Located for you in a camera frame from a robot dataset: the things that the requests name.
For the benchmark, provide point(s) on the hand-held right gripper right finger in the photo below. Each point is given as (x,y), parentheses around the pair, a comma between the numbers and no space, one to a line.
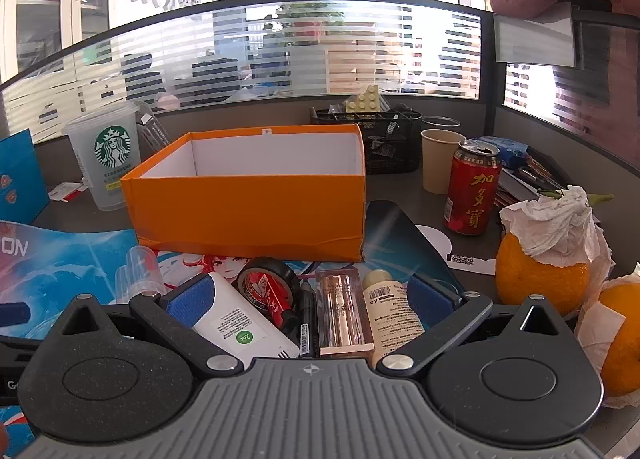
(431,298)

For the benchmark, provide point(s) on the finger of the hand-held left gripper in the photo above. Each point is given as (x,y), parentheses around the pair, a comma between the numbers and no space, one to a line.
(12,314)

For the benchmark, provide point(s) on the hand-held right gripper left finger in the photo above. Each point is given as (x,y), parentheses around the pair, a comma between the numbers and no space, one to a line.
(186,305)

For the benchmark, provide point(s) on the white remote control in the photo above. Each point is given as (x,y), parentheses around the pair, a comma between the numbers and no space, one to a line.
(235,321)

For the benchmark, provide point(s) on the orange cardboard box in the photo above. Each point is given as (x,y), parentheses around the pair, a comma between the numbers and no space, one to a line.
(240,209)

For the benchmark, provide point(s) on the cream lotion bottle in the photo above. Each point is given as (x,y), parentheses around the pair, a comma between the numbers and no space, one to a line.
(392,311)

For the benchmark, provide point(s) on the white round card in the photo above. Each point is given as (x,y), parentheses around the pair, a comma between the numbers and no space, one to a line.
(450,244)

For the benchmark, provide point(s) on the black red tape roll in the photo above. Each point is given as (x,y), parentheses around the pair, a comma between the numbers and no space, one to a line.
(265,284)

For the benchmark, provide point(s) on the printed anime desk mat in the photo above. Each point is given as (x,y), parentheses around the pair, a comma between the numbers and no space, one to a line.
(75,259)

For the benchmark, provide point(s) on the rose gold lipstick clear case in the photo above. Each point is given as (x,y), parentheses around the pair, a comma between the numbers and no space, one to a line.
(342,309)

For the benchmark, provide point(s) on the orange fruit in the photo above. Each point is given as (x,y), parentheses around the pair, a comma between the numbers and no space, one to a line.
(530,279)
(625,339)

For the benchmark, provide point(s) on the red drink can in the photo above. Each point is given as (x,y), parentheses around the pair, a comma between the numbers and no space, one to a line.
(471,194)

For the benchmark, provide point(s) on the black marker pen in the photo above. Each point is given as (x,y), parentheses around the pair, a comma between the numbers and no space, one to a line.
(307,319)

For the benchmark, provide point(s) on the red white paper packet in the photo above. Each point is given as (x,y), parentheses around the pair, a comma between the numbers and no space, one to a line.
(67,190)

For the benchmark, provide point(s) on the blue cardboard box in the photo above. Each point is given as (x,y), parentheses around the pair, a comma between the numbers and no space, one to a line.
(20,179)

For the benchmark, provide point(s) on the beige paper cup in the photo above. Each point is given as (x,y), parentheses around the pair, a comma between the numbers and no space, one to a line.
(440,161)

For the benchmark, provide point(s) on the crumpled white tissue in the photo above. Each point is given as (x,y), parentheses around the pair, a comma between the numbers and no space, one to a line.
(555,224)

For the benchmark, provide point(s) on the stack of books and pens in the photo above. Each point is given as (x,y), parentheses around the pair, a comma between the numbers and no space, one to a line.
(525,179)

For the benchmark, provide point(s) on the black mesh desk organizer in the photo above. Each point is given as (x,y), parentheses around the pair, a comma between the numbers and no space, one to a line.
(390,144)

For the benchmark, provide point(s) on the clear plastic cup green logo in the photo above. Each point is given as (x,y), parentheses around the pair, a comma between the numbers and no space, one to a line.
(107,159)

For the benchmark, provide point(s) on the blue snack packet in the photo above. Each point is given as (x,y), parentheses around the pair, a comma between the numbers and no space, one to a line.
(505,149)

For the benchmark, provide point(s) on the cream building block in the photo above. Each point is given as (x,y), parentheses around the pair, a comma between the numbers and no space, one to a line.
(364,100)

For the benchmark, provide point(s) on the frosted glass partition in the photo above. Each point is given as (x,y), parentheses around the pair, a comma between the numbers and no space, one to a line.
(300,49)

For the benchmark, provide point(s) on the white paper sign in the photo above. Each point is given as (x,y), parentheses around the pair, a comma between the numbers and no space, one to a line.
(532,36)

